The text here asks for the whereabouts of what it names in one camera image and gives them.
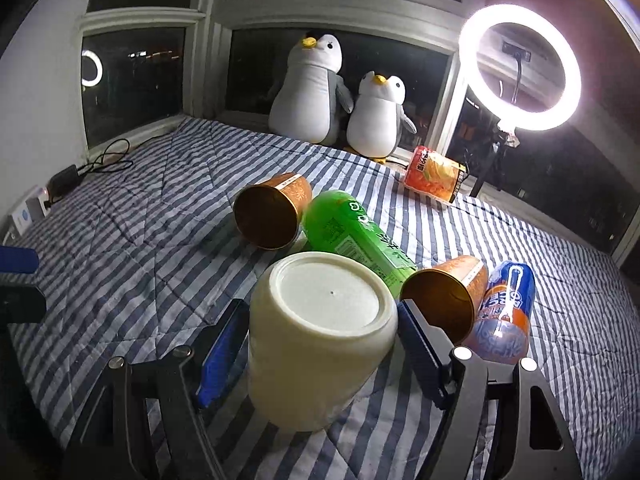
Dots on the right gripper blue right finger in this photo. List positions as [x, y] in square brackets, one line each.
[531, 438]

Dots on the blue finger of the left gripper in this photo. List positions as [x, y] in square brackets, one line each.
[17, 260]

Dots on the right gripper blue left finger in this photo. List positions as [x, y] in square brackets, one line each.
[112, 438]

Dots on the cream white plastic cup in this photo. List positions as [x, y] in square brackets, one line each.
[320, 325]

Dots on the blue orange printed cup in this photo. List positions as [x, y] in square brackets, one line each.
[500, 332]

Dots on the right copper paper cup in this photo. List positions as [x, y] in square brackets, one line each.
[449, 295]

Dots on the copper paper cup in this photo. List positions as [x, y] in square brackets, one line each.
[449, 295]
[268, 214]

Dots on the left copper paper cup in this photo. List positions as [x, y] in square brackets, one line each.
[268, 214]

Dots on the green plastic cup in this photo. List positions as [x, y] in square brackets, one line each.
[337, 223]

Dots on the white power strip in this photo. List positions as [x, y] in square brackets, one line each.
[29, 210]

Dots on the striped blue white quilt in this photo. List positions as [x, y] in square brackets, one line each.
[134, 263]

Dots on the black tripod stand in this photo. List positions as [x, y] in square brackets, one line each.
[500, 139]

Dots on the large penguin plush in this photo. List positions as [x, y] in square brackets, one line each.
[313, 95]

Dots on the small penguin plush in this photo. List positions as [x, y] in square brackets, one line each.
[379, 118]

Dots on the white ring light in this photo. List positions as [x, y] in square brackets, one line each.
[511, 116]

